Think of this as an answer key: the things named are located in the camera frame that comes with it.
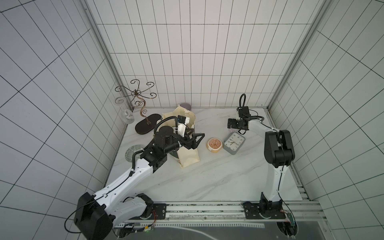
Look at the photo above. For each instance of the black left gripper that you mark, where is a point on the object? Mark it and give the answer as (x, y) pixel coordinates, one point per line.
(194, 144)

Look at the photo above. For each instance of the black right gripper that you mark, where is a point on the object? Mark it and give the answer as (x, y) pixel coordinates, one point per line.
(234, 123)

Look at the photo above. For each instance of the cream canvas floral tote bag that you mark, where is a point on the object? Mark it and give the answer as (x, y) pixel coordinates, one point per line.
(187, 154)

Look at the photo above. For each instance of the orange rounded alarm clock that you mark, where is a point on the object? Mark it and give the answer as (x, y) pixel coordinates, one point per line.
(214, 145)

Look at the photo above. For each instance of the grey square alarm clock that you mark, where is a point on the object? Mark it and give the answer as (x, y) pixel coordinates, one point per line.
(233, 143)

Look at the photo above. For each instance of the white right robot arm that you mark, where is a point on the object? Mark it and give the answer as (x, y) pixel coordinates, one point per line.
(278, 152)

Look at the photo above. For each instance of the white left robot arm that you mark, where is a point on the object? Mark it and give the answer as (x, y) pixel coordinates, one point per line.
(97, 214)

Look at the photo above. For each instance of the purple ceramic bowl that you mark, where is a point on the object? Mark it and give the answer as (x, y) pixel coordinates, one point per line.
(186, 106)

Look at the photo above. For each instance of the metal jewelry tree stand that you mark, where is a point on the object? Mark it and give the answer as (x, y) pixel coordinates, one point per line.
(139, 99)

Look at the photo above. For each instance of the green patterned coaster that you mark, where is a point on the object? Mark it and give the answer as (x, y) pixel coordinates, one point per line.
(131, 150)

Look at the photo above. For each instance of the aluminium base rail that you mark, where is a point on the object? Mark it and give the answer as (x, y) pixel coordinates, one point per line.
(225, 214)

